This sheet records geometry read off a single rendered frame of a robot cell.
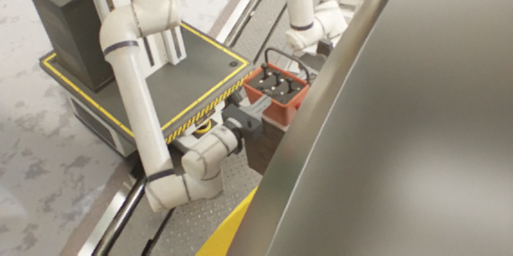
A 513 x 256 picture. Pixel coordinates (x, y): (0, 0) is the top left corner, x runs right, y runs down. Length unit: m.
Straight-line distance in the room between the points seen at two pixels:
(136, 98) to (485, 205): 1.44
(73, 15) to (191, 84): 0.62
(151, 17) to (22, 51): 2.00
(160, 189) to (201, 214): 0.88
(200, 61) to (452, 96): 2.30
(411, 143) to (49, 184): 2.56
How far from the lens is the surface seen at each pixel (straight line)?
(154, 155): 1.80
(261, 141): 2.14
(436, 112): 0.57
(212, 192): 1.81
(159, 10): 1.89
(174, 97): 2.68
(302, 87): 1.96
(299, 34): 2.06
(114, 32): 1.88
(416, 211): 0.50
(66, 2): 2.52
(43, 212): 2.89
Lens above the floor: 2.20
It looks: 47 degrees down
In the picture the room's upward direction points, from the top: 9 degrees counter-clockwise
